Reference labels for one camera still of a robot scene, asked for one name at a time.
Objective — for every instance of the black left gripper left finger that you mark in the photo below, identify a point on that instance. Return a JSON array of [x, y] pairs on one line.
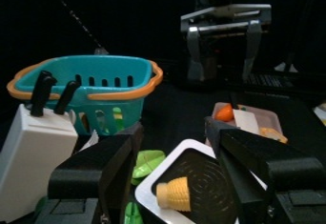
[[88, 170]]

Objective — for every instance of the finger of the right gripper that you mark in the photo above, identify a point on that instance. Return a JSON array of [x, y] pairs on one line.
[[195, 53], [253, 43]]

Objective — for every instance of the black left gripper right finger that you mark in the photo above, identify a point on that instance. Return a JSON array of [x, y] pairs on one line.
[[271, 170]]

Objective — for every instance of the yellow toy corn half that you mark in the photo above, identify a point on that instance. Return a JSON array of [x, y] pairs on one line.
[[271, 134], [177, 194]]

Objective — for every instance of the white knife block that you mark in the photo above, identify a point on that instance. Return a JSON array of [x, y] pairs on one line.
[[34, 158]]

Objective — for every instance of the lime green toy vegetable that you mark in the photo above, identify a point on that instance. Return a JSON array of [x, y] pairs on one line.
[[146, 164]]

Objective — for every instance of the white toy stove black burner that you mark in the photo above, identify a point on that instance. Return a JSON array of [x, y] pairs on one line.
[[203, 173]]

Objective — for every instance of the white toy cleaver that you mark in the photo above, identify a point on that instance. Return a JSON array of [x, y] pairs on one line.
[[247, 122]]

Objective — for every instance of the tray with orange food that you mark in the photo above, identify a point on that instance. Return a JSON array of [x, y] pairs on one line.
[[269, 116]]

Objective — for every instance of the green toy piece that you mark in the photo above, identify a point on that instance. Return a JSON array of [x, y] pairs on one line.
[[133, 214]]

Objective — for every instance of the orange toy fruit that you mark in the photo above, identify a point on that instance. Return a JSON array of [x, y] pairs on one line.
[[223, 113]]

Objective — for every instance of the white object at table edge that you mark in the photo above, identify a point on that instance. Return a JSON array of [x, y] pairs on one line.
[[321, 113]]

